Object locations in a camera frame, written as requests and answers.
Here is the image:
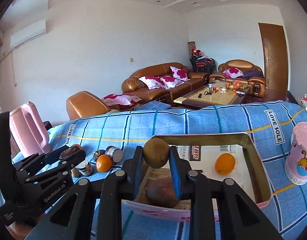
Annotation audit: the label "layered cylinder cake toy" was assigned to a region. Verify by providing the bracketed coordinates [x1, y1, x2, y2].
[105, 146, 124, 163]

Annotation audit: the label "brown kiwi fruit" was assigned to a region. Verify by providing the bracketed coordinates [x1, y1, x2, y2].
[143, 138, 169, 169]

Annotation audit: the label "orange tangerine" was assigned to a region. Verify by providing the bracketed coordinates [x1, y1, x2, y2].
[71, 144, 83, 150]
[96, 154, 113, 173]

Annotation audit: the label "dark brown round fruit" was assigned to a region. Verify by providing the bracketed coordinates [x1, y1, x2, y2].
[146, 177, 179, 208]

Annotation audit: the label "large orange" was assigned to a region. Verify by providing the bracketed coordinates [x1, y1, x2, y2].
[215, 153, 235, 176]

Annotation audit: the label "pink rectangular tin box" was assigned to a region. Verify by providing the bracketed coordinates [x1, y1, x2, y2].
[124, 133, 272, 222]

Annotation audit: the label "blue plaid table cloth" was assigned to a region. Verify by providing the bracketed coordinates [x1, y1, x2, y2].
[49, 100, 307, 239]

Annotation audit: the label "dark chocolate round toy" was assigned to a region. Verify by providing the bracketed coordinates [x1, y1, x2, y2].
[93, 150, 105, 162]

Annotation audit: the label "pink electric kettle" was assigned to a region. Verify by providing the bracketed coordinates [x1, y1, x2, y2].
[10, 101, 50, 158]

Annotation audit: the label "small olive pebble toy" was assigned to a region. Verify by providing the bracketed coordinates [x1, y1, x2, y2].
[71, 167, 80, 178]

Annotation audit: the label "dark striped oval toy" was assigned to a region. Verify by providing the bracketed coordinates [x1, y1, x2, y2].
[59, 145, 80, 160]

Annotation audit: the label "brown leather near chair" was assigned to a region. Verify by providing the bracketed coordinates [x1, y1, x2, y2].
[66, 91, 110, 120]

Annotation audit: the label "wooden coffee table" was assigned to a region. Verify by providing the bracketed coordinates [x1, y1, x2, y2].
[173, 81, 250, 109]

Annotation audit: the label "brown leather three-seat sofa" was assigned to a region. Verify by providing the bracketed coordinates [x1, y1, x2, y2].
[121, 62, 209, 104]

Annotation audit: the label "stacked dark chairs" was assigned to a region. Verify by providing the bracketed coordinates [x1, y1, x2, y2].
[190, 55, 217, 74]

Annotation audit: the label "brown leather armchair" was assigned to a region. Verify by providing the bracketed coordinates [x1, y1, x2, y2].
[209, 60, 266, 98]

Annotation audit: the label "pink cartoon lidded cup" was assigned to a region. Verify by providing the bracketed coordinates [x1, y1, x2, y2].
[285, 122, 307, 185]

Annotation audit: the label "brown wooden door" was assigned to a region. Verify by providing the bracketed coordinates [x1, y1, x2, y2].
[258, 23, 288, 94]

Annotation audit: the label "white wall air conditioner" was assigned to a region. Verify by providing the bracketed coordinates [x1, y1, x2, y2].
[10, 19, 47, 49]

